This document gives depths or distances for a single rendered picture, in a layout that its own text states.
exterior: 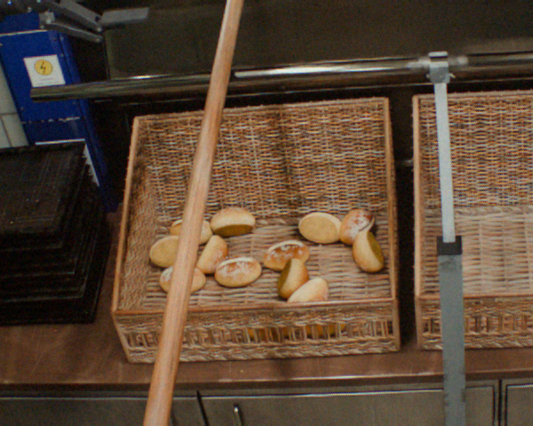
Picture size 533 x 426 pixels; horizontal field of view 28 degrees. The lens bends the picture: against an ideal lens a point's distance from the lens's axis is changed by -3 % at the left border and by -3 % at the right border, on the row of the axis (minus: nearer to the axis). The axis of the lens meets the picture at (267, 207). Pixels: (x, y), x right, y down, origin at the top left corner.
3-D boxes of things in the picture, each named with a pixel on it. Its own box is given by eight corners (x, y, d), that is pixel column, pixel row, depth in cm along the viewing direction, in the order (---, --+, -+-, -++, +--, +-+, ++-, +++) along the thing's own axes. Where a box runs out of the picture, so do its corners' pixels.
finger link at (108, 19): (99, 22, 156) (100, 27, 157) (145, 18, 155) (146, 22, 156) (103, 11, 158) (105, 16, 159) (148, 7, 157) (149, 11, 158)
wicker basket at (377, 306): (157, 207, 254) (131, 113, 236) (401, 191, 246) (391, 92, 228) (124, 367, 218) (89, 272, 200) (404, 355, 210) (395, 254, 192)
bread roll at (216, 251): (216, 225, 235) (239, 237, 235) (206, 244, 239) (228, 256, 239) (200, 256, 227) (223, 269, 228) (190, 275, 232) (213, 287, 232)
